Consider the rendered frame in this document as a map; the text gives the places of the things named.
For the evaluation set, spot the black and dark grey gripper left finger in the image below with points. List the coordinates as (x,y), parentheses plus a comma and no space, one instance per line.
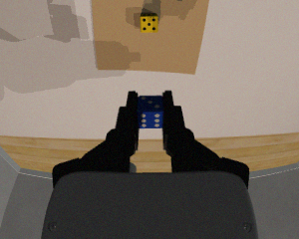
(110,155)

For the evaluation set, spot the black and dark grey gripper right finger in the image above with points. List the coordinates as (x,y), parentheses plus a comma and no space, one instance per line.
(187,154)

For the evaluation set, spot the yellow die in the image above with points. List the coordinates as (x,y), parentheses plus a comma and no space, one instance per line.
(149,23)

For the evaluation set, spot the tan mat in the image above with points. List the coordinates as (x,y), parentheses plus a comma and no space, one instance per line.
(175,48)

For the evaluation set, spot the dark blue die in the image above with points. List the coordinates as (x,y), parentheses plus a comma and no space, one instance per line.
(150,111)

